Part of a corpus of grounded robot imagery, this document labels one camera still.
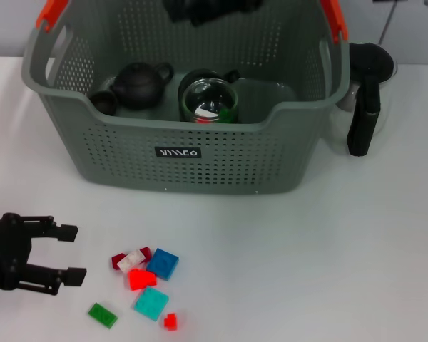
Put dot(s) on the grey perforated storage bin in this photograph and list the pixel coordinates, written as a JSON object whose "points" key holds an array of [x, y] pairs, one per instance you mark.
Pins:
{"points": [[128, 160]]}

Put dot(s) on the dark red toy brick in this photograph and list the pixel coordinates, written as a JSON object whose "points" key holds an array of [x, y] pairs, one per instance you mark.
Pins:
{"points": [[116, 261]]}

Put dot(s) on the green flat toy plate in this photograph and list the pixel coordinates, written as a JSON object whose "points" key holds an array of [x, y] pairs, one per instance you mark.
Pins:
{"points": [[102, 315]]}

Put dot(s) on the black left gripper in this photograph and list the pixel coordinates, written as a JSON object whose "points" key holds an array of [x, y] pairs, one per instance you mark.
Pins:
{"points": [[7, 249]]}

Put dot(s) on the small black ceramic teacup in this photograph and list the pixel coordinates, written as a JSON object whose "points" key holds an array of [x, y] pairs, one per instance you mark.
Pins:
{"points": [[103, 103]]}

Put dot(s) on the large red toy brick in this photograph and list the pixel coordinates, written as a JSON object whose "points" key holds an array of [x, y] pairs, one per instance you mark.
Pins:
{"points": [[141, 280]]}

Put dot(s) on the long white toy brick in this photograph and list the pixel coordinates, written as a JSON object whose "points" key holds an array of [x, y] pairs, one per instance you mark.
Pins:
{"points": [[206, 113]]}

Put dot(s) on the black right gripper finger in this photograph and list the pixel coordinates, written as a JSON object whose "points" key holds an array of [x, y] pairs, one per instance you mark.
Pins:
{"points": [[180, 9], [224, 7]]}

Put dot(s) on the cyan toy plate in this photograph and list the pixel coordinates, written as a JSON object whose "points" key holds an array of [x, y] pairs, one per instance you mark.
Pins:
{"points": [[151, 303]]}

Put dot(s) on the green toy brick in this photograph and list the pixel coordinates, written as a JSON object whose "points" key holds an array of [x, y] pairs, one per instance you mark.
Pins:
{"points": [[225, 115]]}

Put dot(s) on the blue toy plate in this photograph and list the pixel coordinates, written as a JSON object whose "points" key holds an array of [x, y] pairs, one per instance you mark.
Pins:
{"points": [[162, 264]]}

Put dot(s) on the short white toy brick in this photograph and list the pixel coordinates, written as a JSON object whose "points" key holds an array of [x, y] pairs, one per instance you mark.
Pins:
{"points": [[130, 260]]}

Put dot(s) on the black ceramic teapot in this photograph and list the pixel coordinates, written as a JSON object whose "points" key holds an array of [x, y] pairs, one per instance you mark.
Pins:
{"points": [[139, 85]]}

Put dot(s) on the small red toy brick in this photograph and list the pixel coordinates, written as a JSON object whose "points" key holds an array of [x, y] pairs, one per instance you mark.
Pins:
{"points": [[170, 321], [204, 121]]}

